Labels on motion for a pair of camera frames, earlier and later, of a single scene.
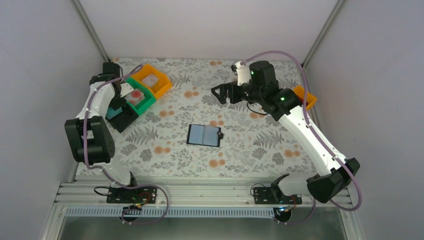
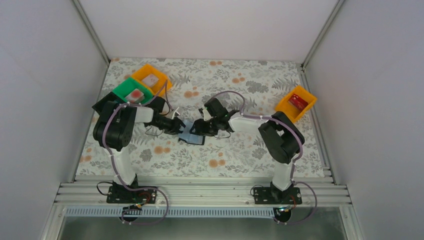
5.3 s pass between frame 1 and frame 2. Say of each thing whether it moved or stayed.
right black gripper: moved
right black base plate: stayed
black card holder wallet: moved
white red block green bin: stayed
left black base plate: stayed
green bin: stayed
